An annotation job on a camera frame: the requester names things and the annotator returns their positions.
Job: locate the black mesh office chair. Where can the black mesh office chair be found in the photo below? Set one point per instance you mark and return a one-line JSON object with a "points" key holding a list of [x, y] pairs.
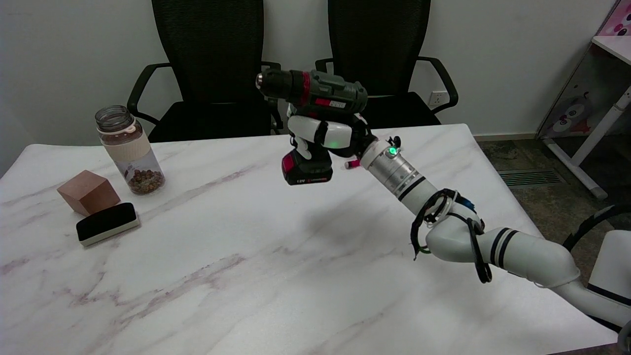
{"points": [[389, 49], [212, 49]]}

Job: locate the brown wooden cube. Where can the brown wooden cube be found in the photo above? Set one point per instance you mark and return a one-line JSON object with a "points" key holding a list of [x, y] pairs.
{"points": [[88, 192]]}

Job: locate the white desk with slanted leg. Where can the white desk with slanted leg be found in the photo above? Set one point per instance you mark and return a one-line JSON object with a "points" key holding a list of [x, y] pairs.
{"points": [[599, 130]]}

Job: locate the black white board eraser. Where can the black white board eraser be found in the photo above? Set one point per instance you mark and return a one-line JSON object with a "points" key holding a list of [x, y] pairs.
{"points": [[106, 222]]}

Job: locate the pink black flexible tripod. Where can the pink black flexible tripod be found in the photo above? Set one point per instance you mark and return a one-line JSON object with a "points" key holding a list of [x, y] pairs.
{"points": [[352, 164]]}

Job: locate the dark floor vent grille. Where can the dark floor vent grille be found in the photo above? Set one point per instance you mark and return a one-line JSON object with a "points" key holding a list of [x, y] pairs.
{"points": [[530, 177]]}

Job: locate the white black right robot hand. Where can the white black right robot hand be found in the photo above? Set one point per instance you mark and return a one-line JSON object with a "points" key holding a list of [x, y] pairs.
{"points": [[335, 134]]}

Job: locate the glass jar with brown beans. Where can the glass jar with brown beans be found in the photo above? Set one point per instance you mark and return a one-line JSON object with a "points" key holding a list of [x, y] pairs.
{"points": [[132, 155]]}

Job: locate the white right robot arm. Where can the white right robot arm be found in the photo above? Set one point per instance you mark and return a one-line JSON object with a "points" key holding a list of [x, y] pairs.
{"points": [[517, 249]]}

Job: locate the pink picture board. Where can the pink picture board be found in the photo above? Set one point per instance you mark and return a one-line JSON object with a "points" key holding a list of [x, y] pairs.
{"points": [[618, 22]]}

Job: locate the white wall socket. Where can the white wall socket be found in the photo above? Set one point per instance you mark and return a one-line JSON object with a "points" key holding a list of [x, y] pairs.
{"points": [[437, 98]]}

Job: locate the green red power screwdriver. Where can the green red power screwdriver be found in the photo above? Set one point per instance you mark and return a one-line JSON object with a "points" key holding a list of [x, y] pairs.
{"points": [[320, 91]]}

